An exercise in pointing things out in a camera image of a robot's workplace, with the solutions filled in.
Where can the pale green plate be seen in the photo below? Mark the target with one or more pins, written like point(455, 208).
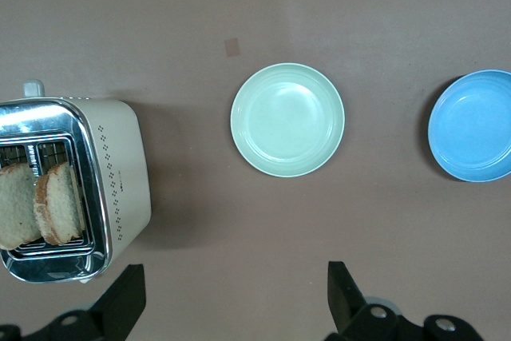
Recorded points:
point(287, 119)

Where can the blue plate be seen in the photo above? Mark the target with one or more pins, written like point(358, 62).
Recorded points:
point(471, 125)

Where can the beige chrome two-slot toaster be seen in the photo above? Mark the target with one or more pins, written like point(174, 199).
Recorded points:
point(120, 149)

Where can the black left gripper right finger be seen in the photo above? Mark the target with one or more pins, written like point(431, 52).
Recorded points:
point(343, 297)

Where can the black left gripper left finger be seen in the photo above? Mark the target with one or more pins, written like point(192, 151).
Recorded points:
point(116, 305)

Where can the small brown tape patch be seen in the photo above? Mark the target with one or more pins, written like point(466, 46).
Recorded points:
point(232, 46)

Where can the white bread slice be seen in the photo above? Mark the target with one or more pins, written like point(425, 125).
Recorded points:
point(16, 205)
point(60, 201)

